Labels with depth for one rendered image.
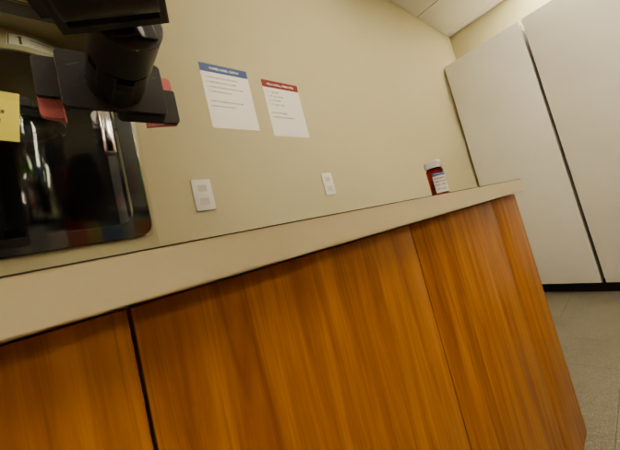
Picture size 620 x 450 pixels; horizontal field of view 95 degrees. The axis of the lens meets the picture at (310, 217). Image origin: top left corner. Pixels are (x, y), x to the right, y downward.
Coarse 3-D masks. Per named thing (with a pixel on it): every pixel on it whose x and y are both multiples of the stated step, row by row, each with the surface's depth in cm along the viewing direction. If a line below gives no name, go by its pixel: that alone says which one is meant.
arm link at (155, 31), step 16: (96, 32) 24; (112, 32) 24; (128, 32) 24; (144, 32) 25; (160, 32) 27; (96, 48) 25; (112, 48) 25; (128, 48) 25; (144, 48) 26; (96, 64) 27; (112, 64) 26; (128, 64) 26; (144, 64) 27
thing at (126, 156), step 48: (0, 0) 43; (0, 48) 42; (48, 48) 46; (0, 144) 40; (48, 144) 43; (96, 144) 47; (0, 192) 39; (48, 192) 42; (96, 192) 46; (144, 192) 50; (0, 240) 38; (48, 240) 41; (96, 240) 44
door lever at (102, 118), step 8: (96, 112) 46; (104, 112) 44; (96, 120) 47; (104, 120) 44; (104, 128) 44; (112, 128) 45; (104, 136) 44; (112, 136) 44; (104, 144) 44; (112, 144) 44; (104, 152) 44; (112, 152) 44
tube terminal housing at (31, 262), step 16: (144, 176) 52; (128, 240) 48; (144, 240) 49; (16, 256) 39; (32, 256) 40; (48, 256) 41; (64, 256) 42; (80, 256) 44; (96, 256) 45; (0, 272) 38; (16, 272) 39
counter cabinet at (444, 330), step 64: (320, 256) 38; (384, 256) 46; (448, 256) 60; (512, 256) 83; (128, 320) 25; (192, 320) 27; (256, 320) 31; (320, 320) 36; (384, 320) 43; (448, 320) 54; (512, 320) 73; (0, 384) 19; (64, 384) 21; (128, 384) 23; (192, 384) 26; (256, 384) 29; (320, 384) 34; (384, 384) 40; (448, 384) 50; (512, 384) 65; (0, 448) 18; (64, 448) 20; (128, 448) 22; (192, 448) 25; (256, 448) 28; (320, 448) 32; (384, 448) 38; (448, 448) 46; (512, 448) 59; (576, 448) 82
